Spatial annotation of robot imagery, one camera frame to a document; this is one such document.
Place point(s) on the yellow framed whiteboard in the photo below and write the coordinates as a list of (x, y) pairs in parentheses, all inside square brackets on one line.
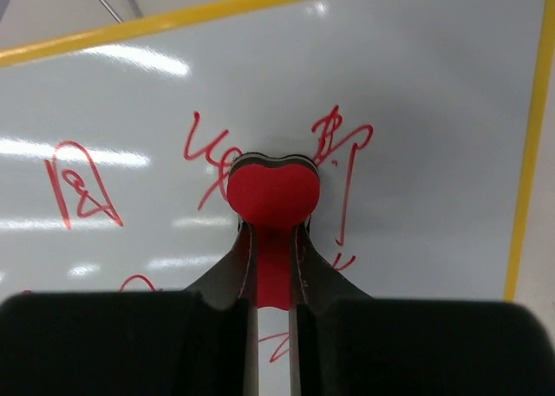
[(422, 116)]

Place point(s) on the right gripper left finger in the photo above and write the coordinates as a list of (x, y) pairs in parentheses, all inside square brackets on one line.
[(201, 340)]

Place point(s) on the red bone-shaped eraser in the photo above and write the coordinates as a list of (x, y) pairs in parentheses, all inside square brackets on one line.
[(274, 195)]

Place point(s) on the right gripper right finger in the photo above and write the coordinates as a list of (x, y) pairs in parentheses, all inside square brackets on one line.
[(345, 342)]

